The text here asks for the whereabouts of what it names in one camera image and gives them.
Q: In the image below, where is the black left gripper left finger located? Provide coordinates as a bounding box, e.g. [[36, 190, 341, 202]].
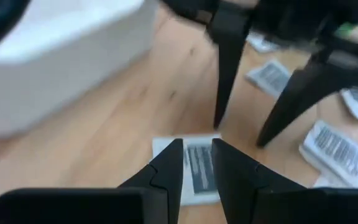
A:
[[0, 138, 185, 224]]

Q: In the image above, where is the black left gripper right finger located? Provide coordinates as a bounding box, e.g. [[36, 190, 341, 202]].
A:
[[211, 138, 358, 224]]

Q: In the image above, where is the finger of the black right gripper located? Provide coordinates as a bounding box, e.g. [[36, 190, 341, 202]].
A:
[[211, 12, 251, 129], [256, 62, 358, 147]]

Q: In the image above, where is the plain white packet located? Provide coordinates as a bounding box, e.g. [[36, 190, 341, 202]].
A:
[[247, 30, 279, 54]]

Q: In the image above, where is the green plastic basket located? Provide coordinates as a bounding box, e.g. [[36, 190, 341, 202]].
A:
[[334, 22, 358, 39]]

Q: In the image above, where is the white plastic bin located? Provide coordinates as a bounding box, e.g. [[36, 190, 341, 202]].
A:
[[0, 0, 160, 138]]

